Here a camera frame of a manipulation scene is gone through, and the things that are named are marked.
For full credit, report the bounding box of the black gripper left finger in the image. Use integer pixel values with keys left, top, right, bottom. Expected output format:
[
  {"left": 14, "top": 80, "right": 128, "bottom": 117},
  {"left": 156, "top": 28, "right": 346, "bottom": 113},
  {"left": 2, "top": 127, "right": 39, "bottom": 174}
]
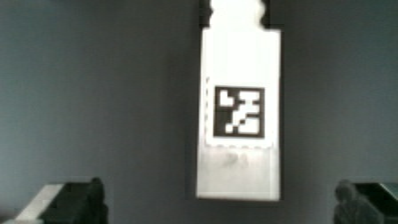
[{"left": 14, "top": 176, "right": 110, "bottom": 224}]

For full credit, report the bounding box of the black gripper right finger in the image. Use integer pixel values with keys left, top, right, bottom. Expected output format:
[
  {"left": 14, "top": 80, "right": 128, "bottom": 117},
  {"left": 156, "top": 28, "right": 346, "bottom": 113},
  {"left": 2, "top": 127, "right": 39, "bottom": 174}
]
[{"left": 334, "top": 180, "right": 398, "bottom": 224}]

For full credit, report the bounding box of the white table leg with tag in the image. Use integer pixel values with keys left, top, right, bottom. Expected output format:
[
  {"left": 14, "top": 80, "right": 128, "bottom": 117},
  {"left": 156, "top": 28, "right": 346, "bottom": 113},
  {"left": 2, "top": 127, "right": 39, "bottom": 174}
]
[{"left": 195, "top": 0, "right": 281, "bottom": 202}]

